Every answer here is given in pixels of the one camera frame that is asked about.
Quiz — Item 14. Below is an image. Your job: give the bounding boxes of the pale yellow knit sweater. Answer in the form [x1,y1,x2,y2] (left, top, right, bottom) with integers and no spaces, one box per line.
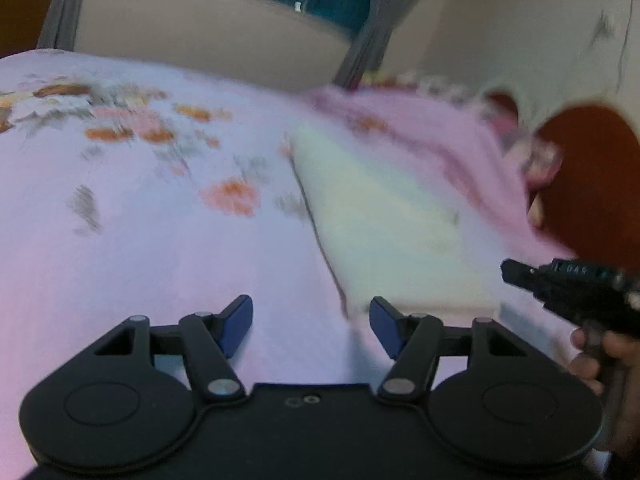
[290,127,499,318]

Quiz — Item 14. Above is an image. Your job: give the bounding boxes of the person's right hand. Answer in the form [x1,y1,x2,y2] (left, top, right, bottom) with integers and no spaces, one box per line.
[570,328,639,456]

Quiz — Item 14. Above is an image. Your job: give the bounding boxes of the red heart-shaped headboard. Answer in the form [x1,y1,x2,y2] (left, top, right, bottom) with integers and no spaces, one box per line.
[488,91,639,273]

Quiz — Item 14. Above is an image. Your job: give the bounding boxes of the striped pink grey pillow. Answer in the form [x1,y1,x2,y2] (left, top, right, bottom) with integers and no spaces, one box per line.
[357,70,562,190]

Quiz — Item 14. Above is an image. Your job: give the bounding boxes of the pink blanket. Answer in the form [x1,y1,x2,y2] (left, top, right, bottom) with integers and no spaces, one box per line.
[299,81,574,261]

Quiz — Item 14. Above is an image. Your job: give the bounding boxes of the pink floral bed sheet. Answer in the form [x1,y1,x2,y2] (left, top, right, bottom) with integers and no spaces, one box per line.
[1,50,591,479]

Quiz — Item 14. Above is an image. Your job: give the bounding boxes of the grey right curtain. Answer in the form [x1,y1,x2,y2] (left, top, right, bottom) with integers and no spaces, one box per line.
[333,0,418,90]

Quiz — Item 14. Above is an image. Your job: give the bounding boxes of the grey curtain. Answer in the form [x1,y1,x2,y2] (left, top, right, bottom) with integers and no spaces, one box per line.
[333,0,418,90]
[37,0,82,51]

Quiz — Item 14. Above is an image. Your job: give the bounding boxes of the grey left curtain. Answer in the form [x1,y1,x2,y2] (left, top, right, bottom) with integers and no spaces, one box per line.
[37,0,82,51]

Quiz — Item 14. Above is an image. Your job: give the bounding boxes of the white cable on wall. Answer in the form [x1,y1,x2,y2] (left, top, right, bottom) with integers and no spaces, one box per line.
[589,0,637,94]

